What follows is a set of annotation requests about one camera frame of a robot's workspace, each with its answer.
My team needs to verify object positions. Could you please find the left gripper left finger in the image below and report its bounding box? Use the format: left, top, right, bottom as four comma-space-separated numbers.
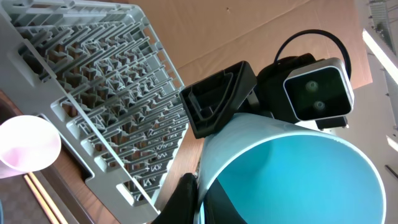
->
152, 173, 198, 224

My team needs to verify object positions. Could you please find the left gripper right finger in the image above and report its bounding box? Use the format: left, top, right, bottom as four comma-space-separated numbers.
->
203, 179, 247, 224

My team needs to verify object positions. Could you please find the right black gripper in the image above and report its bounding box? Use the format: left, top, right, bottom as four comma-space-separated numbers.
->
179, 53, 316, 139

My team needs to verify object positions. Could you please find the light blue cup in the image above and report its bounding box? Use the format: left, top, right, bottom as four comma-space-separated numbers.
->
198, 113, 386, 223

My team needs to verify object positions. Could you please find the pink cup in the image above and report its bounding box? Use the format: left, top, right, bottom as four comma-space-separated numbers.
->
1, 115, 62, 179

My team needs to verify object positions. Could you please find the grey dishwasher rack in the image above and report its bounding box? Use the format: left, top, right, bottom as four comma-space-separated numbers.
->
1, 1, 188, 223

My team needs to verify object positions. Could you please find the wooden chopstick left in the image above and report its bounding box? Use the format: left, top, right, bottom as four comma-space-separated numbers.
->
23, 175, 60, 224

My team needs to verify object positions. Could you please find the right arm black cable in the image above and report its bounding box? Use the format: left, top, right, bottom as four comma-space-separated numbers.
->
273, 29, 353, 80

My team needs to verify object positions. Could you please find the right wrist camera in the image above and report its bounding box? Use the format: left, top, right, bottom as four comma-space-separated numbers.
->
283, 57, 354, 121

